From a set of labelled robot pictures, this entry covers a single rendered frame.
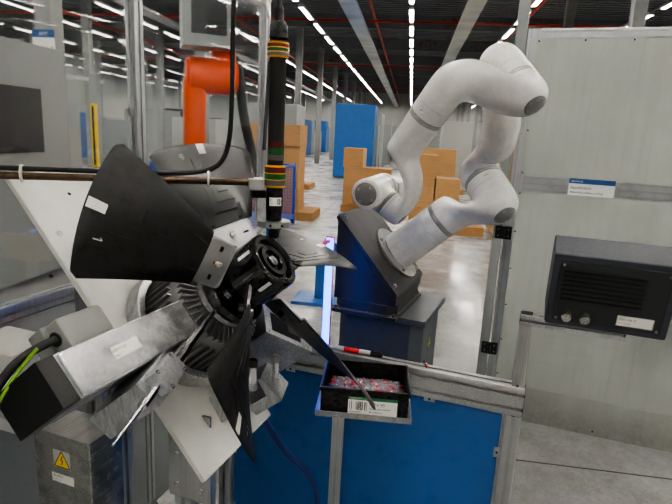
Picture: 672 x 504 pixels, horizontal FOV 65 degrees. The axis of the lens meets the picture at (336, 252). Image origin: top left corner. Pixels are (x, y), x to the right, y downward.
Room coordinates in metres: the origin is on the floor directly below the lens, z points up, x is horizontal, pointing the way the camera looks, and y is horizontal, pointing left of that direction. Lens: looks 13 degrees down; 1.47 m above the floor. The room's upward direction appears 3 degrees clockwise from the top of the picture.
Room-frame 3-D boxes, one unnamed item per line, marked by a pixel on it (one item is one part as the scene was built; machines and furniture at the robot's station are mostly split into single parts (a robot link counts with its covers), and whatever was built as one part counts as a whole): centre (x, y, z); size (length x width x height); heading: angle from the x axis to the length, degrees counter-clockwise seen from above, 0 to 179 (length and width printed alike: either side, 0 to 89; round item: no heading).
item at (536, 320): (1.23, -0.58, 1.04); 0.24 x 0.03 x 0.03; 70
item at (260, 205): (1.10, 0.14, 1.32); 0.09 x 0.07 x 0.10; 105
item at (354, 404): (1.23, -0.09, 0.85); 0.22 x 0.17 x 0.07; 85
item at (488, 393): (1.41, -0.08, 0.82); 0.90 x 0.04 x 0.08; 70
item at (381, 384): (1.23, -0.09, 0.83); 0.19 x 0.14 x 0.04; 85
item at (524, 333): (1.26, -0.49, 0.96); 0.03 x 0.03 x 0.20; 70
